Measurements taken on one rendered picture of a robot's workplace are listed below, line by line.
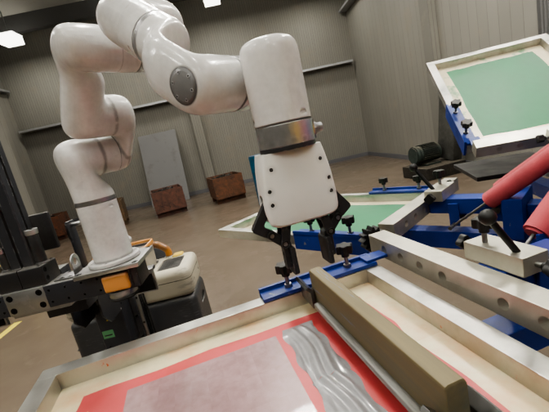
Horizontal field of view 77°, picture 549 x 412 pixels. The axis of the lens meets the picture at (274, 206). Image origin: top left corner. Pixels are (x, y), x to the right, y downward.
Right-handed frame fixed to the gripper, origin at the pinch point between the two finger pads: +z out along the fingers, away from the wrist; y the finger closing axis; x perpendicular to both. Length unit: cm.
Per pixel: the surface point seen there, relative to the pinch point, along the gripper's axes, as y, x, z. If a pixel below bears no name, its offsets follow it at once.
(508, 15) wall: -458, -370, -106
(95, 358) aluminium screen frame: 42, -30, 20
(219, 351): 16.6, -22.6, 23.5
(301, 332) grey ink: -0.5, -18.4, 23.0
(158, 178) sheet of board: 106, -1070, 40
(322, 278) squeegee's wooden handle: -7.0, -18.0, 12.9
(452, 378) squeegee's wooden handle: -8.6, 15.6, 12.9
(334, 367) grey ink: -1.8, -4.9, 22.7
